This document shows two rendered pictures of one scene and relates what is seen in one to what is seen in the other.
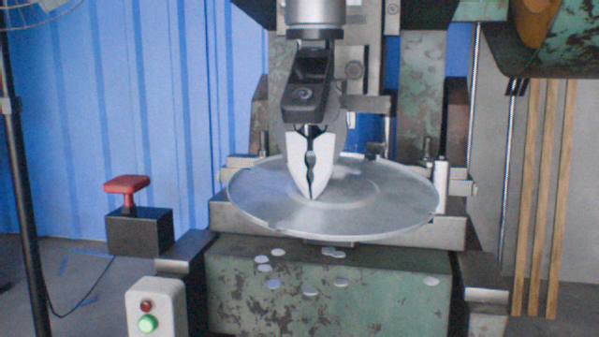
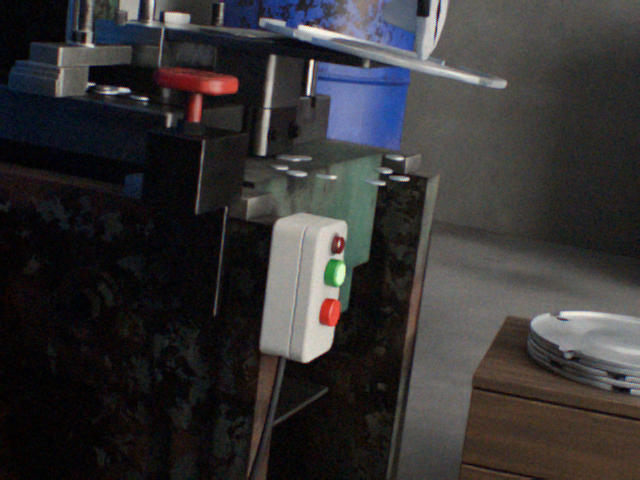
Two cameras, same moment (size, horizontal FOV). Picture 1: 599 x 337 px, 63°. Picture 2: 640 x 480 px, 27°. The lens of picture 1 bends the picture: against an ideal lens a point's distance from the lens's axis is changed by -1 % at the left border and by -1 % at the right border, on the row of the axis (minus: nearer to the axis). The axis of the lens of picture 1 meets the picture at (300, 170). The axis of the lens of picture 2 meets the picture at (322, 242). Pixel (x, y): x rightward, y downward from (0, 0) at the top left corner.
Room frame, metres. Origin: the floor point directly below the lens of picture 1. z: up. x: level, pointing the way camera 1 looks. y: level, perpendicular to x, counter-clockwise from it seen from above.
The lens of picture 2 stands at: (0.45, 1.47, 0.87)
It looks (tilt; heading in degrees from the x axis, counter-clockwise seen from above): 12 degrees down; 279
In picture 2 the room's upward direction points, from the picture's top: 7 degrees clockwise
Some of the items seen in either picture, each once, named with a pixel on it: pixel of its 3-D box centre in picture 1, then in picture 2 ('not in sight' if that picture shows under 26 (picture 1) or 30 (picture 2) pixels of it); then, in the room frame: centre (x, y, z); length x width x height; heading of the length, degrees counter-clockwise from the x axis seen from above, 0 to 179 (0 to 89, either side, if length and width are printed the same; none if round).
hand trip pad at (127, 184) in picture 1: (128, 200); (192, 113); (0.78, 0.29, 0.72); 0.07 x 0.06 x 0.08; 168
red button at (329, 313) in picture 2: not in sight; (329, 312); (0.64, 0.22, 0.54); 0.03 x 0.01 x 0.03; 78
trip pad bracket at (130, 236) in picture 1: (143, 259); (190, 221); (0.78, 0.27, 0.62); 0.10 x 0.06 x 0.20; 78
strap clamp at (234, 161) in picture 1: (259, 155); (79, 43); (0.97, 0.08, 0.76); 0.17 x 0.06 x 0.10; 78
